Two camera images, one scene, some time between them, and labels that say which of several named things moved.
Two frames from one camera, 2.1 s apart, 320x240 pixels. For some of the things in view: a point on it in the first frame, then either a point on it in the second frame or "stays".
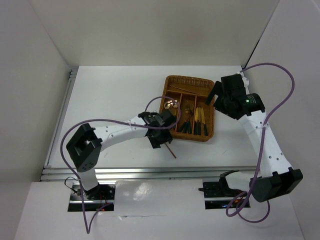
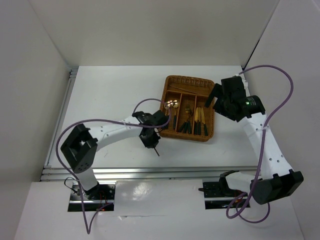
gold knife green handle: (205, 129) stays
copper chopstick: (170, 151) -> (156, 152)
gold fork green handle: (183, 127) stays
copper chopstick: (192, 92) stays
